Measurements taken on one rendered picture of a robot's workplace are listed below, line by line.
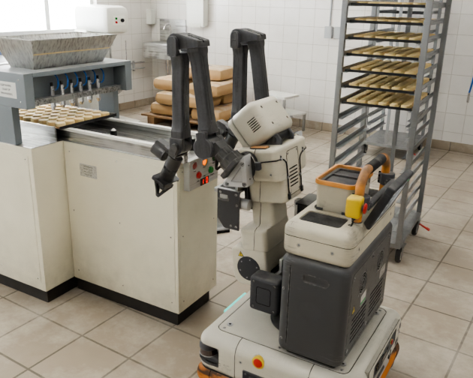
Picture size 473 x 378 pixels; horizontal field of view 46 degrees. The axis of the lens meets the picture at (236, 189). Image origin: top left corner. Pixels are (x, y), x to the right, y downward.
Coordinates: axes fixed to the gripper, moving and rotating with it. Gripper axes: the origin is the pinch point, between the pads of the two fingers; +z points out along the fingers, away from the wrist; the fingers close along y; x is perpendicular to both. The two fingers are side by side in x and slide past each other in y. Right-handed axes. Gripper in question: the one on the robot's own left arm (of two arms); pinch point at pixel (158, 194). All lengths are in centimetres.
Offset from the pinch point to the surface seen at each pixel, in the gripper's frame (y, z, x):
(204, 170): -38.3, 1.6, -2.9
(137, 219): -21.3, 35.6, -15.1
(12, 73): -1, 2, -92
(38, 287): -3, 97, -40
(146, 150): -22.1, 2.1, -25.4
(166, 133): -51, 7, -36
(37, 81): -16, 7, -91
